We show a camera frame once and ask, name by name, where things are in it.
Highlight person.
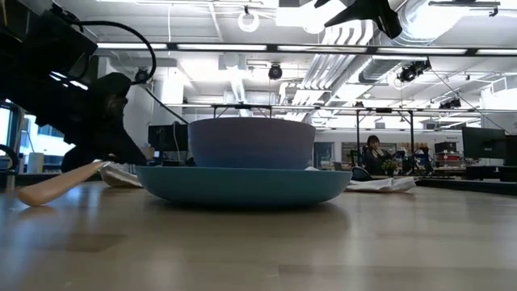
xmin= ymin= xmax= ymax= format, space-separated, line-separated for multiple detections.
xmin=362 ymin=134 xmax=393 ymax=175

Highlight white checked cloth napkin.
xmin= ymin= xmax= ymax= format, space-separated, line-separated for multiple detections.
xmin=345 ymin=176 xmax=418 ymax=194

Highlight red storage boxes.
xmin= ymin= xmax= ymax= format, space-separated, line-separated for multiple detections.
xmin=434 ymin=150 xmax=462 ymax=167

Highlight wooden spoon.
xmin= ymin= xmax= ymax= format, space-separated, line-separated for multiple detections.
xmin=15 ymin=160 xmax=111 ymax=208

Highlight white hanging ring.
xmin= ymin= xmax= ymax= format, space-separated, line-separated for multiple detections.
xmin=237 ymin=8 xmax=261 ymax=33

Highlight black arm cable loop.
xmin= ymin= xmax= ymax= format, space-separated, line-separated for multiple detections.
xmin=72 ymin=19 xmax=158 ymax=86

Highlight small potted plant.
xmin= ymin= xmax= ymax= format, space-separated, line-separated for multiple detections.
xmin=381 ymin=158 xmax=399 ymax=177

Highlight lavender plastic bowl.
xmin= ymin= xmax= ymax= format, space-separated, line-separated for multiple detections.
xmin=187 ymin=116 xmax=317 ymax=171

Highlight black metal rig frame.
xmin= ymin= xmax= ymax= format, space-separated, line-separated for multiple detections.
xmin=210 ymin=103 xmax=417 ymax=167

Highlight silver ceiling duct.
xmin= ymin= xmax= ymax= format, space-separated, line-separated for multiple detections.
xmin=357 ymin=0 xmax=457 ymax=84

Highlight overhead light bar frame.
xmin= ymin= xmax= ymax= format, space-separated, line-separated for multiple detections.
xmin=95 ymin=41 xmax=517 ymax=57

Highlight teal plastic plate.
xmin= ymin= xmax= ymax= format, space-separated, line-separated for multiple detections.
xmin=134 ymin=165 xmax=353 ymax=209

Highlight black computer monitor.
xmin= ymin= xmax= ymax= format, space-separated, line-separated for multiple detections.
xmin=147 ymin=122 xmax=189 ymax=154
xmin=461 ymin=126 xmax=506 ymax=161

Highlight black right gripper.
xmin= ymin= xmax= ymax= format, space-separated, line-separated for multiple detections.
xmin=313 ymin=0 xmax=403 ymax=40

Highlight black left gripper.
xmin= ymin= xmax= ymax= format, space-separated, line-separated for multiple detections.
xmin=0 ymin=72 xmax=149 ymax=173

